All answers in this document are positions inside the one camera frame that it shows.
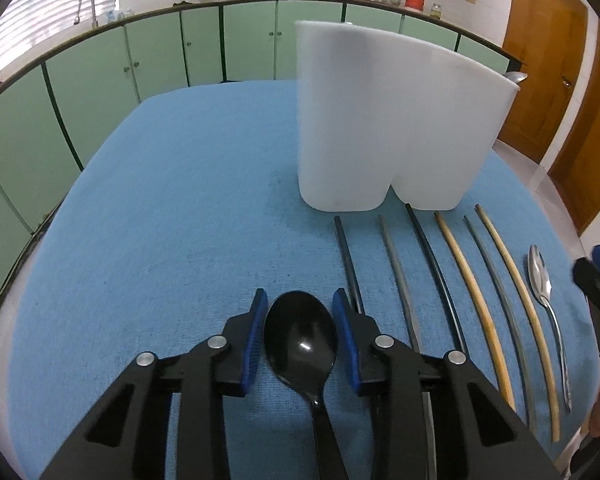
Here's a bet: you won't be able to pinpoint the wooden chopstick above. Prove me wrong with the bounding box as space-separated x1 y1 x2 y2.
474 203 562 444
433 211 517 412

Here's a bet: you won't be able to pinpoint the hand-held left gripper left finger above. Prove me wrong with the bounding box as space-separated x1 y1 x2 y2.
40 287 270 480

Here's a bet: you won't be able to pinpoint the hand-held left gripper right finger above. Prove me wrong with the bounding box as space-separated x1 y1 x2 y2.
331 287 561 480

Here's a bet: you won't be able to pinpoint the green base cabinets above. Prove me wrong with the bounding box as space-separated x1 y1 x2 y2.
0 0 523 306

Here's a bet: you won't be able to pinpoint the white window blinds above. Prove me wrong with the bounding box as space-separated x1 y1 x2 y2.
0 0 117 78

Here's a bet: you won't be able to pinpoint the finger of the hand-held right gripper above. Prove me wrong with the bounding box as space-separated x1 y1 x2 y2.
571 244 600 313

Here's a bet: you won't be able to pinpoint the black chopstick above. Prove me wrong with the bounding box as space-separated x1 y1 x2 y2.
333 215 367 317
404 203 470 357

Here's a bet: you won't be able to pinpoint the white plastic utensil holder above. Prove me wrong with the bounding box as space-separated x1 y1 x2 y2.
295 20 521 211

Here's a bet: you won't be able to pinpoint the black plastic spoon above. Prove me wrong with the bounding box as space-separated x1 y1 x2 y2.
263 291 351 480

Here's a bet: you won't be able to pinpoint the blue tablecloth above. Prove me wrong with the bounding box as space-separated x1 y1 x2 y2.
7 80 600 480

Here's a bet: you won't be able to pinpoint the grey chopstick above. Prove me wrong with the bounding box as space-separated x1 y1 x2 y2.
463 214 538 437
377 214 438 480

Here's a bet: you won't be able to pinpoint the metal spoon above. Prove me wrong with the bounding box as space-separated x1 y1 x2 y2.
527 244 573 415

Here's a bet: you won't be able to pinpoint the wooden door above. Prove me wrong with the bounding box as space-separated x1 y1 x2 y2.
497 0 588 161
550 20 600 231

